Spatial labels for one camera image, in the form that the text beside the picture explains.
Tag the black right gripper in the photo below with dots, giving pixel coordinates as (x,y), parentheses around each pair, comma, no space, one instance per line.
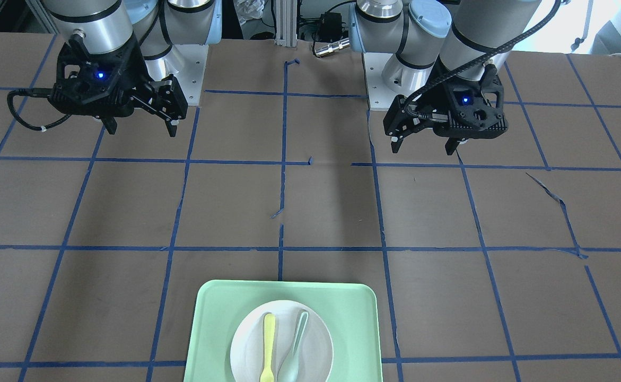
(139,79)

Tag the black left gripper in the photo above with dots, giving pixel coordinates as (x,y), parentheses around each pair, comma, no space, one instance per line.
(431,100)

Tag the yellow plastic fork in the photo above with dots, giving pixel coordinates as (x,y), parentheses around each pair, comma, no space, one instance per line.
(269,333)

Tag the white round plate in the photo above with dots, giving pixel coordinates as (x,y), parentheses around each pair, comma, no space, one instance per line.
(317,351)

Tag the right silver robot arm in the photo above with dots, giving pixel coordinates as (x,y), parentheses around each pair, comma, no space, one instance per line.
(104,26)

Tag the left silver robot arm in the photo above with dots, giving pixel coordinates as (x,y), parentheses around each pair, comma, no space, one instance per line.
(443,65)

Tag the black power adapter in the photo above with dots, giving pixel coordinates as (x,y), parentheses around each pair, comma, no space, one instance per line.
(330,28)

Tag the mint green tray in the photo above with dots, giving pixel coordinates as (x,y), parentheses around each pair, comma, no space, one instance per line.
(348,309)

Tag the mint green plastic spoon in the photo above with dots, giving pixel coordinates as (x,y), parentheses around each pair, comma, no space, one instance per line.
(290,368)

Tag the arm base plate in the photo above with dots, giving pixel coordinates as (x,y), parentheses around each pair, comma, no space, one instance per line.
(379,90)
(187,63)

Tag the aluminium frame post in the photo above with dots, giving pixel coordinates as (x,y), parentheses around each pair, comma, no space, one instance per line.
(286,13)

